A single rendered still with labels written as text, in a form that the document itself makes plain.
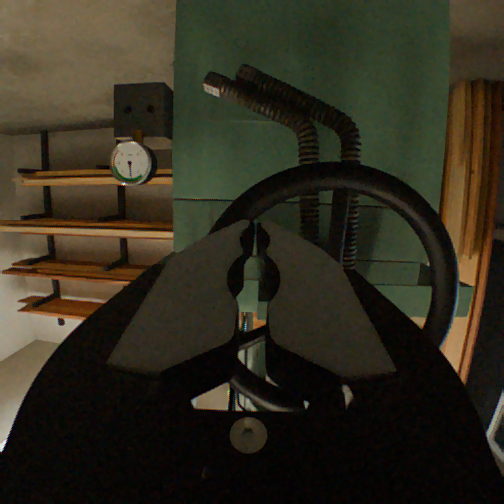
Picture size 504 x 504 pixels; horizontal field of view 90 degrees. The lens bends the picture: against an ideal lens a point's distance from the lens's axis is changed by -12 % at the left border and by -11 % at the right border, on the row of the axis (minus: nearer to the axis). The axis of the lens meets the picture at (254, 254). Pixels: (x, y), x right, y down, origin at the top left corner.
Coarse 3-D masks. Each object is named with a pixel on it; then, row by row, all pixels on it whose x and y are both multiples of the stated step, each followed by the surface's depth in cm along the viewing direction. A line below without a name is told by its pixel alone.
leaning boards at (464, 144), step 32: (448, 96) 159; (480, 96) 131; (448, 128) 162; (480, 128) 135; (448, 160) 165; (480, 160) 142; (448, 192) 167; (480, 192) 148; (448, 224) 164; (480, 224) 149; (480, 256) 154; (480, 288) 154; (448, 352) 180
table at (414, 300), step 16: (256, 288) 48; (384, 288) 47; (400, 288) 47; (416, 288) 47; (464, 288) 47; (240, 304) 49; (256, 304) 49; (400, 304) 48; (416, 304) 48; (464, 304) 47
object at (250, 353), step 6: (252, 312) 86; (246, 318) 87; (252, 318) 86; (246, 324) 87; (252, 324) 87; (246, 330) 87; (252, 348) 88; (246, 354) 89; (252, 354) 89; (246, 360) 89; (252, 360) 89; (246, 366) 90; (252, 366) 90; (246, 402) 93; (246, 408) 93
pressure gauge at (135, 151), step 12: (132, 132) 40; (120, 144) 37; (132, 144) 38; (120, 156) 38; (132, 156) 38; (144, 156) 38; (120, 168) 38; (132, 168) 38; (144, 168) 38; (156, 168) 40; (120, 180) 39; (132, 180) 39; (144, 180) 39
